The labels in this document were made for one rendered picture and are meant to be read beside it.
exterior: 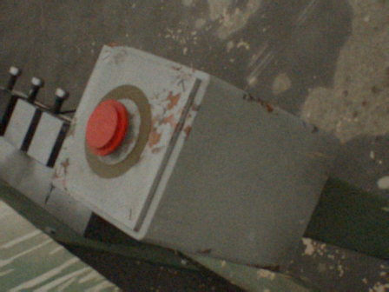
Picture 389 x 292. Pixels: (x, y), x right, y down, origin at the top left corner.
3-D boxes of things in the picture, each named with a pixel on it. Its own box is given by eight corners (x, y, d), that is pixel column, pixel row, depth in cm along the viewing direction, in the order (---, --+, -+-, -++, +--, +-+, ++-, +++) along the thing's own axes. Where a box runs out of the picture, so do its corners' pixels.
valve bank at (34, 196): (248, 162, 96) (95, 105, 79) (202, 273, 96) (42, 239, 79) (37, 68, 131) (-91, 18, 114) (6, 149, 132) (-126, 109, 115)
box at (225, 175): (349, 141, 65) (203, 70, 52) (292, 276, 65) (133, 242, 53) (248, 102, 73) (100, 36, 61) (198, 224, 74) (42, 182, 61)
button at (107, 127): (150, 115, 56) (128, 106, 54) (128, 169, 56) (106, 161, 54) (117, 100, 59) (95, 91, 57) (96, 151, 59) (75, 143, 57)
